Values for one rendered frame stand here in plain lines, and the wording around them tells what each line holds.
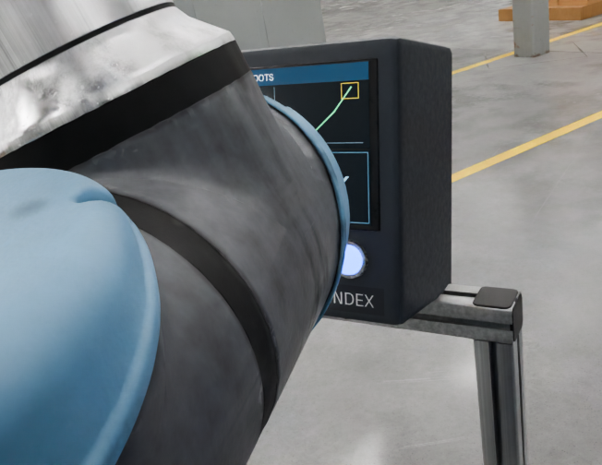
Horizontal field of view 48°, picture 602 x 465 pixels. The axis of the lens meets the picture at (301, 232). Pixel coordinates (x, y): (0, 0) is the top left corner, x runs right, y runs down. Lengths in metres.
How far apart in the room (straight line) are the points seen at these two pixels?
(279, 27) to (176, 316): 6.77
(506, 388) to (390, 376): 1.72
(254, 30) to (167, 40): 6.55
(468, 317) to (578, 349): 1.85
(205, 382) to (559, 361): 2.14
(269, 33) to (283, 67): 6.40
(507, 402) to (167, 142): 0.39
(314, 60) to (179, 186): 0.25
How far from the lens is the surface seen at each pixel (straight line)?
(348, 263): 0.45
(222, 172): 0.24
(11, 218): 0.17
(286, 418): 2.16
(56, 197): 0.18
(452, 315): 0.52
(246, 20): 6.75
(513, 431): 0.57
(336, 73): 0.45
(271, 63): 0.48
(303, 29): 7.08
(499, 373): 0.54
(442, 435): 2.02
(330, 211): 0.29
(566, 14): 8.81
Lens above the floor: 1.32
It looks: 23 degrees down
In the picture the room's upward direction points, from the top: 10 degrees counter-clockwise
